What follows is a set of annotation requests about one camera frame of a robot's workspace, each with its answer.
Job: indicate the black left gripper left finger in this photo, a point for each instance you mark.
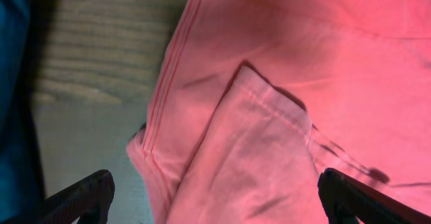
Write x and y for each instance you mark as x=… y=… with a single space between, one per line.
x=84 y=202

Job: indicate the orange red t-shirt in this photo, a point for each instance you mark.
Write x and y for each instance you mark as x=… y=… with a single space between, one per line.
x=256 y=98

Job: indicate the folded navy blue shirt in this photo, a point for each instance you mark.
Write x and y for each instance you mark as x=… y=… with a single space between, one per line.
x=20 y=189

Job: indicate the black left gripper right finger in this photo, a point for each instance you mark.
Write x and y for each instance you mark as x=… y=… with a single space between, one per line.
x=348 y=201

